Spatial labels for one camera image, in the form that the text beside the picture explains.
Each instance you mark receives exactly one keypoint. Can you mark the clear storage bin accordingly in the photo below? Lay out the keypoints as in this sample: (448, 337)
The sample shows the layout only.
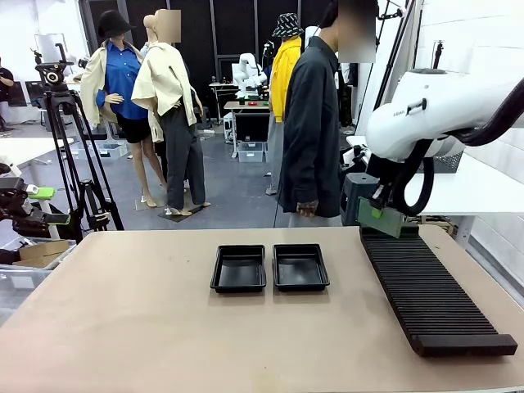
(250, 152)

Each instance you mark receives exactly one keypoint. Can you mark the mannequin in cream jacket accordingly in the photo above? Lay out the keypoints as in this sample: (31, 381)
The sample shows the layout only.
(180, 135)

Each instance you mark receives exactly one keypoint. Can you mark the white round-front appliance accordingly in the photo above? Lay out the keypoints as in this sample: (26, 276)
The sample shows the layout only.
(311, 32)

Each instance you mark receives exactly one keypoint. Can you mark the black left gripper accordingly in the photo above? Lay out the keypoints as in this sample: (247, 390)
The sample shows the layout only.
(16, 204)

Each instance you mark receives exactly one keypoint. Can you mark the black ESD tray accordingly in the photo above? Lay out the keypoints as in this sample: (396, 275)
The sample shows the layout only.
(301, 281)
(238, 282)

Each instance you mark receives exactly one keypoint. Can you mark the mannequin in yellow hoodie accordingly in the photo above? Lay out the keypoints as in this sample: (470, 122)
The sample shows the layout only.
(282, 82)

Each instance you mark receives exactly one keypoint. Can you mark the grey plastic mesh basket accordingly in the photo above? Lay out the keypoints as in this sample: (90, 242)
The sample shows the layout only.
(450, 163)

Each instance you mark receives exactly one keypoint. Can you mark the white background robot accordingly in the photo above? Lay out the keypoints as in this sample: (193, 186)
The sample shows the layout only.
(247, 71)

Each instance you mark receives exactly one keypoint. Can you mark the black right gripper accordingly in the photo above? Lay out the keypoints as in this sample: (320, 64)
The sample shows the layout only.
(380, 172)

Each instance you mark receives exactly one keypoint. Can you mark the background work table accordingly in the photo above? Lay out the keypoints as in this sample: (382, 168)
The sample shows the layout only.
(245, 106)

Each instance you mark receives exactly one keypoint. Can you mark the black camera tripod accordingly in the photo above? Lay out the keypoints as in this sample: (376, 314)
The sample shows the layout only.
(65, 135)

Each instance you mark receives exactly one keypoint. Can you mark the person's right hand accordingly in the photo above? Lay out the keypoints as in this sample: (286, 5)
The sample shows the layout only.
(307, 209)

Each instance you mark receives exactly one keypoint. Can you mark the person's right forearm dark sleeve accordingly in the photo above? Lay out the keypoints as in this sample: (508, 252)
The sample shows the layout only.
(305, 180)

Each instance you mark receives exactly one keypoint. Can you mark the brown cardboard box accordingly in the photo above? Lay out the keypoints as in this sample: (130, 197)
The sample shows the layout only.
(41, 251)

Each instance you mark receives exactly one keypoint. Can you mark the patterned bucket hat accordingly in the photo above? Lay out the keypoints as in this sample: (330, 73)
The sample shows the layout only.
(287, 24)

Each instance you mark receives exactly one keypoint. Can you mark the mannequin in blue shirt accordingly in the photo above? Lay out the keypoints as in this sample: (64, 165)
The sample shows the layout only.
(120, 82)

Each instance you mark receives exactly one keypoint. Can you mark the person in dark jacket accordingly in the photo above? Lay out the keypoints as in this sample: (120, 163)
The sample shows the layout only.
(311, 135)

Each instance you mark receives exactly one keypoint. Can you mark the black studio stand poles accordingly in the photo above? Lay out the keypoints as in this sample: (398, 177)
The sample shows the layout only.
(393, 49)

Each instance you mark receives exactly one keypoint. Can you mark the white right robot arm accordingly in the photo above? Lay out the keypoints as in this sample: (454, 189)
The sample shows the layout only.
(430, 114)

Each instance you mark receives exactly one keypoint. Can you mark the black brimmed hat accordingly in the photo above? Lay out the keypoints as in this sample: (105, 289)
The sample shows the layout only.
(112, 22)

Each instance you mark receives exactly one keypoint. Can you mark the white desk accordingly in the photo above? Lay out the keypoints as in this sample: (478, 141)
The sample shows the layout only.
(24, 149)

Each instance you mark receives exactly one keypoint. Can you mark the black slotted board rack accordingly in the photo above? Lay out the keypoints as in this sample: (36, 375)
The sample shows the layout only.
(430, 294)

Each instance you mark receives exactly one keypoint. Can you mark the green circuit board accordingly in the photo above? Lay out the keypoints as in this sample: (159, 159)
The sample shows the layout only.
(391, 223)

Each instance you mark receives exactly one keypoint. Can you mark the background person black shirt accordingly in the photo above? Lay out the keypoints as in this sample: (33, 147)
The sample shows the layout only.
(5, 82)

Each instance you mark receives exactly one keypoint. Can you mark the thin black light stand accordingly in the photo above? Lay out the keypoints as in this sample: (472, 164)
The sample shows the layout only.
(438, 53)

